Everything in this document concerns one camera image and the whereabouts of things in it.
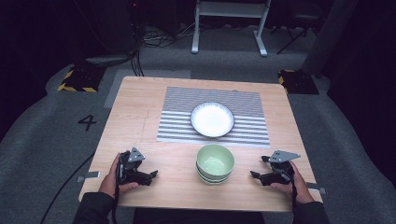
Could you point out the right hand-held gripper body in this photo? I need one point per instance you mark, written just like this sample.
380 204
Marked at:
283 169

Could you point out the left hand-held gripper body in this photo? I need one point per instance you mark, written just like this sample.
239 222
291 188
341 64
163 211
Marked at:
132 174

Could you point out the light green bowl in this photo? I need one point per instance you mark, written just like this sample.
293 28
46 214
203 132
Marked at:
215 160
204 177
212 183

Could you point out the white plate with dark rim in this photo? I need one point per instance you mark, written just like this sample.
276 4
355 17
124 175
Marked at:
212 119

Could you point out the person's left hand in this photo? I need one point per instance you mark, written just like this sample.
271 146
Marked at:
109 185

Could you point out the person's right hand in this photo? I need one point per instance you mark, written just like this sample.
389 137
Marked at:
300 189

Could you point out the grey tape strip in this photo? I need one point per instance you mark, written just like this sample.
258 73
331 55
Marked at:
90 175
316 188

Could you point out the striped grey placemat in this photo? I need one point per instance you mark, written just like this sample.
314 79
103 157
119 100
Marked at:
177 102

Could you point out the black yellow striped stand base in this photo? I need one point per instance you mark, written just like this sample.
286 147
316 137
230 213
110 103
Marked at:
82 79
299 82

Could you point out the black tripod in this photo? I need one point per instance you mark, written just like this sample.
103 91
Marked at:
295 34

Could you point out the grey curtain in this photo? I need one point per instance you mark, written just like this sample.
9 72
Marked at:
330 37

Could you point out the white metal stand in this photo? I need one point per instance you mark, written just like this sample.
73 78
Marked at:
230 9

